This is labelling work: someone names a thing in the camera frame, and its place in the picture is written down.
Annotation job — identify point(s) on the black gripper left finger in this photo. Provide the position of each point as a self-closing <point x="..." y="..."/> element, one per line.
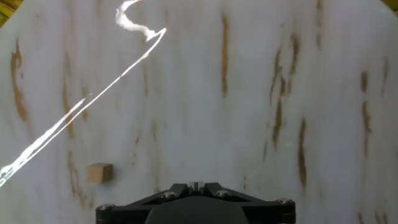
<point x="168" y="194"/>

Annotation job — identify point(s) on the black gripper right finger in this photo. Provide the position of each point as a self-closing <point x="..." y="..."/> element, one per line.
<point x="222" y="194"/>

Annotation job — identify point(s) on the small wooden cube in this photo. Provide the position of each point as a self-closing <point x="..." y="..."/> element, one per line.
<point x="99" y="173"/>

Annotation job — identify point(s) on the white marble pattern sheet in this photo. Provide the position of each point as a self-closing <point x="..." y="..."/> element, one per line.
<point x="217" y="93"/>

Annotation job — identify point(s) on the yellow green painted mat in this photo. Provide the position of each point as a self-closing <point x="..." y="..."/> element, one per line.
<point x="6" y="9"/>

